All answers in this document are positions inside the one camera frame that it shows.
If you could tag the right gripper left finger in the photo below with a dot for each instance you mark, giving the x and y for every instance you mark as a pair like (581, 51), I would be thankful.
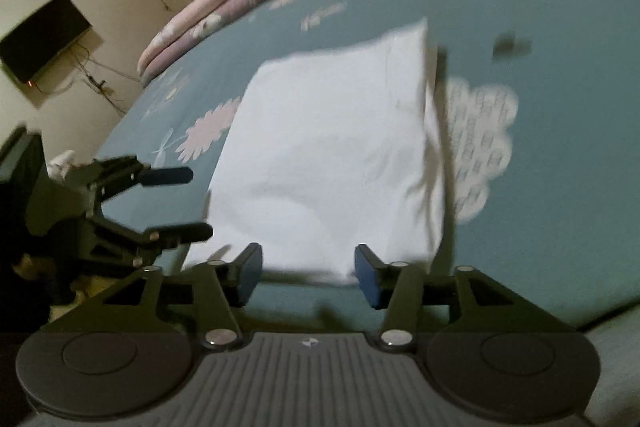
(136, 343)

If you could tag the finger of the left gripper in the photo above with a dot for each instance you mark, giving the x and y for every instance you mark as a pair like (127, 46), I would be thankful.
(104, 179)
(110, 250)

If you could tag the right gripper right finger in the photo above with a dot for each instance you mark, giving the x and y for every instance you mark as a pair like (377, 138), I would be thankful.
(484, 348)

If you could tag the white printed long-sleeve shirt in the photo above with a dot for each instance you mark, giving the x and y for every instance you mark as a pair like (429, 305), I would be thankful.
(329, 150)

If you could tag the clothes pile beside bed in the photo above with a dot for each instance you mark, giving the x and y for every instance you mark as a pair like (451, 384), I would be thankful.
(59, 166)

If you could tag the teal floral bed sheet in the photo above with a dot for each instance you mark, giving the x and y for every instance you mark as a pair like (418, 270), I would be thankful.
(559, 225)

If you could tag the black wall television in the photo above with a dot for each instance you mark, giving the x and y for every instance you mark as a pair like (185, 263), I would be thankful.
(39, 39)

